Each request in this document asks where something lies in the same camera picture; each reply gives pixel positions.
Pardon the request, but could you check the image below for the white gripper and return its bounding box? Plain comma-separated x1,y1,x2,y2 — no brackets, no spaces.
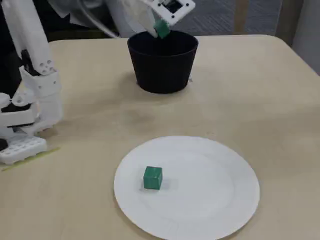
121,0,161,39

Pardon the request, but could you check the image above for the green cube block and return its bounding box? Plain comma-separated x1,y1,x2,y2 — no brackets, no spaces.
143,166,164,190
152,19,172,40

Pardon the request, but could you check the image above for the black pot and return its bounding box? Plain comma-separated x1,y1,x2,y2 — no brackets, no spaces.
126,30,200,95

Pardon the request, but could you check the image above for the white paper plate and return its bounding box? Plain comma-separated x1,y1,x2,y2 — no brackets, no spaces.
114,135,261,240

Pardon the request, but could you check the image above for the grey partition panel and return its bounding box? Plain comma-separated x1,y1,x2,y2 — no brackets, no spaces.
274,0,320,48

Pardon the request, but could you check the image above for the yellow-green tape strip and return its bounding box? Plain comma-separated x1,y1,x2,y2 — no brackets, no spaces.
1,146,61,172

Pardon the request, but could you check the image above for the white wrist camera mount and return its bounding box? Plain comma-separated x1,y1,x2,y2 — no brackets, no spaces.
149,0,196,27

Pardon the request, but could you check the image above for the wooden frame partition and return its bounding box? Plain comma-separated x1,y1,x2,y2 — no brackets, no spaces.
234,0,249,35

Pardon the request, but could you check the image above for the white perforated base plate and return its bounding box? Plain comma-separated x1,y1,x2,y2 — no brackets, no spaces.
0,136,48,166

